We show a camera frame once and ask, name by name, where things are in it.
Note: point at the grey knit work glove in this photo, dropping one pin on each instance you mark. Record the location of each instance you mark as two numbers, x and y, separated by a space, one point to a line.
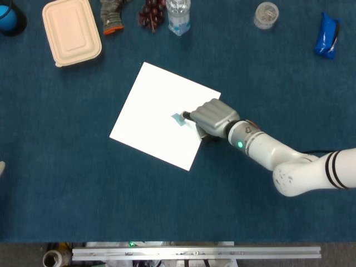
111 16

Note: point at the small clear plastic jar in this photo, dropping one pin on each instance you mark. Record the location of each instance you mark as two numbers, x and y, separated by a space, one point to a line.
266 15

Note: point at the blue snack packet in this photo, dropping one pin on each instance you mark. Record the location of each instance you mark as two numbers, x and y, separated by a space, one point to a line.
326 36

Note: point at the small blue paper piece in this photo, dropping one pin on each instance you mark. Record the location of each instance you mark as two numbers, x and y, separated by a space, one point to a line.
178 119

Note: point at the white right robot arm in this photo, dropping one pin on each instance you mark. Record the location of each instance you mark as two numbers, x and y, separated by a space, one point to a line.
292 161

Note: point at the beige lidded food container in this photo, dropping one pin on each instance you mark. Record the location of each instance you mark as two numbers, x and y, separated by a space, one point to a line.
71 32

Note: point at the silver aluminium rail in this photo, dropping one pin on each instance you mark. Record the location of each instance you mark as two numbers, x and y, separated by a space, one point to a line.
194 252

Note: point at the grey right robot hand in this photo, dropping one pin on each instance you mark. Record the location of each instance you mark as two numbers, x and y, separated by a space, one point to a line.
215 116

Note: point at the dark red grape bunch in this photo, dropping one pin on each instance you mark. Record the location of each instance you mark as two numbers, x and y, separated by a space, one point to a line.
151 15

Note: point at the white paper sheet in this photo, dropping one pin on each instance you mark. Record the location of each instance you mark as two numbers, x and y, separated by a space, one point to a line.
155 116

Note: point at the clear plastic water bottle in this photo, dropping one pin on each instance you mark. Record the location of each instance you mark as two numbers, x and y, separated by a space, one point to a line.
178 18

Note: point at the teal felt table mat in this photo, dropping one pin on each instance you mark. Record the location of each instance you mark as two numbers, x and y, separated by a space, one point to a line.
178 200

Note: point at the blue textured ball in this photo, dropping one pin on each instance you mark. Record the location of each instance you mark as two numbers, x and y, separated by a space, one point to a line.
6 18

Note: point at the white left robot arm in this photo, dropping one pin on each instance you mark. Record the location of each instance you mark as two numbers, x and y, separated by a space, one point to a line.
1 167

